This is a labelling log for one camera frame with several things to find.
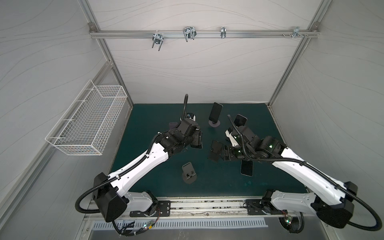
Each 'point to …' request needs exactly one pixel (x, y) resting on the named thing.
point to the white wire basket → (86, 127)
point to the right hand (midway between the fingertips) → (225, 149)
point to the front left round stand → (189, 175)
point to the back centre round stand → (214, 124)
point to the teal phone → (246, 168)
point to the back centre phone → (216, 112)
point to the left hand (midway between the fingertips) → (198, 131)
